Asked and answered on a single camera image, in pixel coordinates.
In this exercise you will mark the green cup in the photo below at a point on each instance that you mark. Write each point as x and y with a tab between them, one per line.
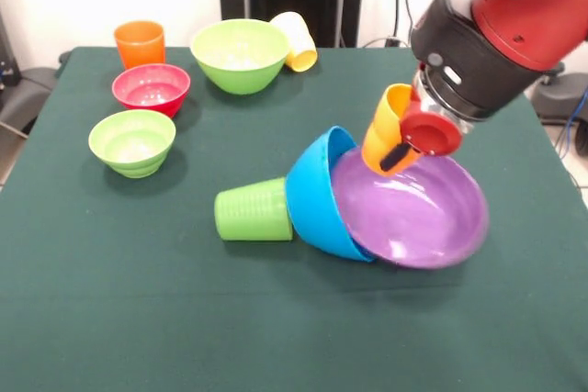
252	210

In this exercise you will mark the blue bowl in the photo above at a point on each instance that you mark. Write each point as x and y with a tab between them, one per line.
312	208

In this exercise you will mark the orange cup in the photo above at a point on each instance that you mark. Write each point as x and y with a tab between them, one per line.
381	135

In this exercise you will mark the dark green table cloth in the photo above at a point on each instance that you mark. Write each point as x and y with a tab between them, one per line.
184	318

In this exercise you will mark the yellow cup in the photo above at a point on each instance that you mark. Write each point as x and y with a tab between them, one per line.
298	43

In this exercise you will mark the black caster base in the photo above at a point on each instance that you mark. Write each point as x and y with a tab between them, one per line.
562	98

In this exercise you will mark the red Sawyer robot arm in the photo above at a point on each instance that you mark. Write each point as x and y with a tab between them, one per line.
496	34

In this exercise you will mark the red-orange cup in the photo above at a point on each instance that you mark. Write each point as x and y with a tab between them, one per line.
140	48

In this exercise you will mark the grey caster base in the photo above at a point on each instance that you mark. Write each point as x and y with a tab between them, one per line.
23	98

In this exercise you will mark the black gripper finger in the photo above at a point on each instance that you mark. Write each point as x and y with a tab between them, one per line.
396	157

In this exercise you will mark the small green bowl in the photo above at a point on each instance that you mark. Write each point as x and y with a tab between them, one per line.
133	153

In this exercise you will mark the purple bowl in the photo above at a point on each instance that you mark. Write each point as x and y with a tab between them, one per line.
413	213

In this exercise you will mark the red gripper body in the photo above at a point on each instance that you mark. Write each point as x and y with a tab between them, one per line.
432	135

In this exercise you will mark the pink bowl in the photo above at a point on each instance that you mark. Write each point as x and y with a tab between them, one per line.
151	93

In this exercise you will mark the large green bowl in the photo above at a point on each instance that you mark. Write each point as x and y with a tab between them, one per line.
239	66

